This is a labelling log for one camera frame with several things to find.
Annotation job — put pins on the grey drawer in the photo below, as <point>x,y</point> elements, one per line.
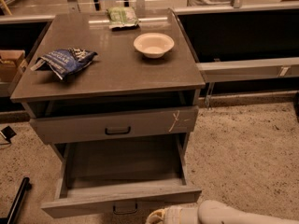
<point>95,127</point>
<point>122,176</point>

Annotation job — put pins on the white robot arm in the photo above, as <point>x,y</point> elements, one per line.
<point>211,212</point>

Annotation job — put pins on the grey wooden drawer cabinet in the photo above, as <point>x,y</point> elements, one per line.
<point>120,78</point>

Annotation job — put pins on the white bowl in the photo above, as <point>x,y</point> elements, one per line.
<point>153,45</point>

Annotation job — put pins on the green snack bag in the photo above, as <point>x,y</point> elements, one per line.
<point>122,17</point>

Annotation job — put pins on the blue chip bag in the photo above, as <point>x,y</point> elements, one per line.
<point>64,62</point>

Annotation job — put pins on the cardboard box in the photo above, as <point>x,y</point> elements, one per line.
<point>12,61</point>

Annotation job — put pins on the black floor device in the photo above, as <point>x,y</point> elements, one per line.
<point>7,133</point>

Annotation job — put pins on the black bar on floor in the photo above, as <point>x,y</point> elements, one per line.
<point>14,210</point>

